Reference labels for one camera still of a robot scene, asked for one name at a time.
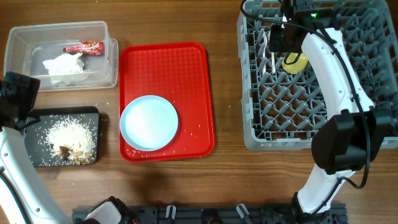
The white plastic fork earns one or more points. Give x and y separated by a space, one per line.
273 62

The red serving tray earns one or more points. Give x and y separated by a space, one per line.
177 72

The white napkin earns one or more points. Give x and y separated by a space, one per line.
66 68

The food scraps and rice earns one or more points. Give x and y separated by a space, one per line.
71 140

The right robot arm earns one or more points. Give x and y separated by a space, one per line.
349 141

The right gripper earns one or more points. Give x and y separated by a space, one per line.
273 43

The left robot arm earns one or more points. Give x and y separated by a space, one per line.
24 197

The clear plastic waste bin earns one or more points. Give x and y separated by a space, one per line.
28 47

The red snack wrapper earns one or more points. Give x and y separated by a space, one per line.
91 47

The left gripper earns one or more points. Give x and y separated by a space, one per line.
27 94

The large light blue plate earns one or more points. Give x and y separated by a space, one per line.
148 123

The yellow plastic cup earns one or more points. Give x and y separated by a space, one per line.
294 63

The grey dishwasher rack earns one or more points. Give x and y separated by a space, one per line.
284 111

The black food waste tray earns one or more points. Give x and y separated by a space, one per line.
40 124

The white plastic spoon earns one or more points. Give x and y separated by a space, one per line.
265 41

